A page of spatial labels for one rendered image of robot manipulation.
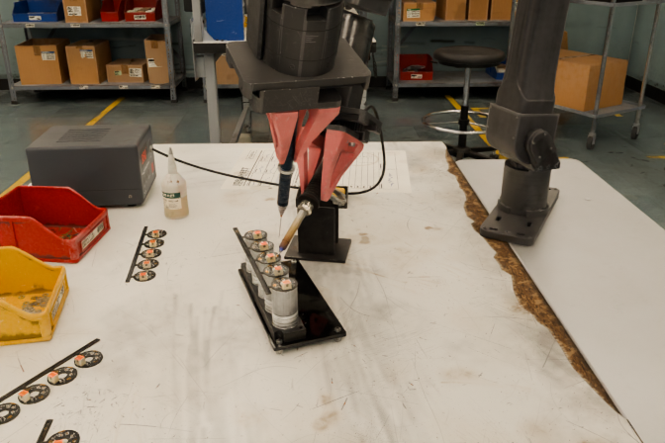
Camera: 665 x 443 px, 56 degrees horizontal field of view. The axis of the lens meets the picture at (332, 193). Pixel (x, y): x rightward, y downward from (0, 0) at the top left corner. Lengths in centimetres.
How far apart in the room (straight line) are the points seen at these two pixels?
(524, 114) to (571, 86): 315
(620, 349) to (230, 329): 38
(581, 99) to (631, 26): 188
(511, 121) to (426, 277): 24
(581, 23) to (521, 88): 473
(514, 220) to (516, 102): 16
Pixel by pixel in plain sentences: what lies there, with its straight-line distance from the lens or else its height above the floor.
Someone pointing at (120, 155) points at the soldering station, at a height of 83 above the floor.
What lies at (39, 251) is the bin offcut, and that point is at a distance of 83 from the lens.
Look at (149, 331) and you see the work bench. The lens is 66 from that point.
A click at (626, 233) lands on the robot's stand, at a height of 75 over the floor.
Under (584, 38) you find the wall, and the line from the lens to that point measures 559.
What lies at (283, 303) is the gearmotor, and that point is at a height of 80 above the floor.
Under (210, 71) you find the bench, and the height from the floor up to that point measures 63.
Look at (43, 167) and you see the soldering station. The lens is 96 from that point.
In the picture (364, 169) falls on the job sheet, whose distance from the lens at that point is 106.
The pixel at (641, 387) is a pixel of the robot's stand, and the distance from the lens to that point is 63.
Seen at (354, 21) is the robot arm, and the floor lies 103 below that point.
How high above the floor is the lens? 111
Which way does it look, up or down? 22 degrees down
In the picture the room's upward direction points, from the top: straight up
